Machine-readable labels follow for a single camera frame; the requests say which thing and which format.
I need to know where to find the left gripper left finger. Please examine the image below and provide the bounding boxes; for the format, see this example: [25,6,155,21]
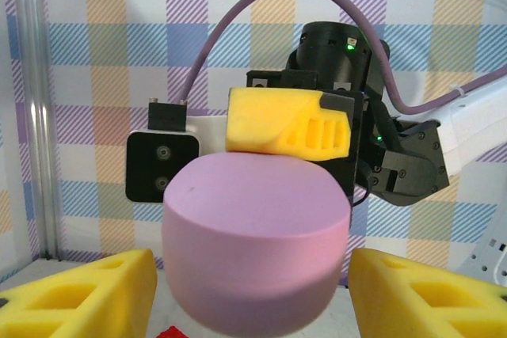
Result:
[0,249,158,338]

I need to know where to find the aluminium corner post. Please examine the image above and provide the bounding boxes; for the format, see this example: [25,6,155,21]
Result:
[15,0,59,260]

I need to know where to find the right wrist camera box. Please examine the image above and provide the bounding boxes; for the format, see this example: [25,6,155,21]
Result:
[125,96,229,204]

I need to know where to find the red toy brick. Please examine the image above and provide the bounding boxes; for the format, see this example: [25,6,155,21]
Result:
[156,325,189,338]

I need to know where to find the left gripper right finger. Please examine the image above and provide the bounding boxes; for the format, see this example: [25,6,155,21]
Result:
[348,248,507,338]

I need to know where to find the purple earbud charging case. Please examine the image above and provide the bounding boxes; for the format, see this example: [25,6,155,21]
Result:
[161,151,353,333]

